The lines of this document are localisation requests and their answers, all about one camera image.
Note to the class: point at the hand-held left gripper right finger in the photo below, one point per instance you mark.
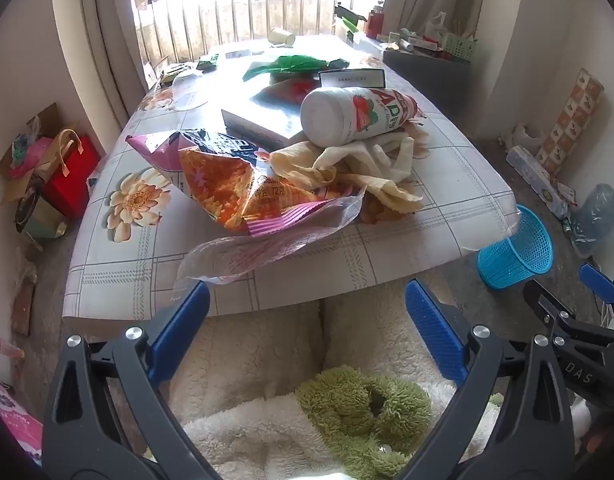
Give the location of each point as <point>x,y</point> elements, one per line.
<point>434,330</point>

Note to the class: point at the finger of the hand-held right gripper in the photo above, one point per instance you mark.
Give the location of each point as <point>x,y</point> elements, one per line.
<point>597,279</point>
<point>542,300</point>

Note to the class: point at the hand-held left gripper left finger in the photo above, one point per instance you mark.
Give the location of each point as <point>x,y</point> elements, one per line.
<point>182,325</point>

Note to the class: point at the blue plastic basket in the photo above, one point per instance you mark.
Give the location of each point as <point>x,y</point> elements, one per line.
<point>512,260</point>

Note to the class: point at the white bottle red label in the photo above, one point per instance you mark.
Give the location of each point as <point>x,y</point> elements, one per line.
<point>337,115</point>

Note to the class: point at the large clear water jug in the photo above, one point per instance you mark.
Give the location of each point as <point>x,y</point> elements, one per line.
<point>594,210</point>

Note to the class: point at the clear plastic bag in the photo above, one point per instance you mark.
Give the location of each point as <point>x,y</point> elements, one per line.
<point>247,260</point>

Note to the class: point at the white long box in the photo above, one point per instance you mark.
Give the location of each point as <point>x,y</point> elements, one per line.
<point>534,180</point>

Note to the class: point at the floral tablecloth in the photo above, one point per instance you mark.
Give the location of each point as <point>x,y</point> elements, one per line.
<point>437,200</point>

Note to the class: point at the orange snack bag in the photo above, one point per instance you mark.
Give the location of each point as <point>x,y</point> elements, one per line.
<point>222,185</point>

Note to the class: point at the white plastic bag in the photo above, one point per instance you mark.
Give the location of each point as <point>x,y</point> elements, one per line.
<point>524,135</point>

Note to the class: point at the patterned long box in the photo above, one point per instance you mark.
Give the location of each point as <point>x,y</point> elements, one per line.
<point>572,115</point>

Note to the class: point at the purple snack bag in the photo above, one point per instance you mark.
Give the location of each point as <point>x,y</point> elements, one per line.
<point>157,152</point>

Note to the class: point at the green round gift box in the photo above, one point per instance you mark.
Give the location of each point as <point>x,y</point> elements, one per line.
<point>39,220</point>

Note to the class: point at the red gift bag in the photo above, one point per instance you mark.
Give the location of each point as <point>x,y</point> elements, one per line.
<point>72,180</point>

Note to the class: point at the cream cloth rag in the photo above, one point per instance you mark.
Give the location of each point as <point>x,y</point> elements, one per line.
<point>367,160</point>

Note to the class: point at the pink printed bag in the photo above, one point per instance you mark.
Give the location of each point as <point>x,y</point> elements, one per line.
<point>14,420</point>

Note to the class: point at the flat white box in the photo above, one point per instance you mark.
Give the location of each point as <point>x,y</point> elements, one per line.
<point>267,115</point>

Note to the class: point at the clear plastic cup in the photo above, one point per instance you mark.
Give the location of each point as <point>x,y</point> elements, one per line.
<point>187,90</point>

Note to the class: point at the brown paper bag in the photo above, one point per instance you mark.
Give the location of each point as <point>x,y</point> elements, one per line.
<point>42,120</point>

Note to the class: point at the yellow-green packet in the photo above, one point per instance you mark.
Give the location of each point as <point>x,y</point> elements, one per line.
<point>173,72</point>

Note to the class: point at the dark cabinet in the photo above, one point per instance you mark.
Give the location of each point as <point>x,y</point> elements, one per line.
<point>427,72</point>

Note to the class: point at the red snack bag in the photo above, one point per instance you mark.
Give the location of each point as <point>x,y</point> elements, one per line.
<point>292,91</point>

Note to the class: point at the small green packet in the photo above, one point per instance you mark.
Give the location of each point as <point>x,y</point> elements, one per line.
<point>207,62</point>

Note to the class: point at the black-edged white carton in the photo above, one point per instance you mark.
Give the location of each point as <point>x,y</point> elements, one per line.
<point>352,78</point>

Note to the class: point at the green plastic basket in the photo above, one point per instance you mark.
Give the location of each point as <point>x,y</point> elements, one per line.
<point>457,45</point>

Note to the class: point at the small white box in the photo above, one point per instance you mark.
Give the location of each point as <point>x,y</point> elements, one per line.
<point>238,53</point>

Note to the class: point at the shiny green snack bag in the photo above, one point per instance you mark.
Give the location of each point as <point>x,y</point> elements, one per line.
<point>287,64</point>

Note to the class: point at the paper cup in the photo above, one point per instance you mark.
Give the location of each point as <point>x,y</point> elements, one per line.
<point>279,36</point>

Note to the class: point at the red canister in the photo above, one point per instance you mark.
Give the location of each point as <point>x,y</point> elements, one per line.
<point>374,22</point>

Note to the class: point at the window railing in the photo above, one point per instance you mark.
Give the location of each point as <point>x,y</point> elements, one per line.
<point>249,15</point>

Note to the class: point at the green and black carton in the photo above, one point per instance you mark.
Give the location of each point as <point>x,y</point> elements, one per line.
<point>349,20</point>

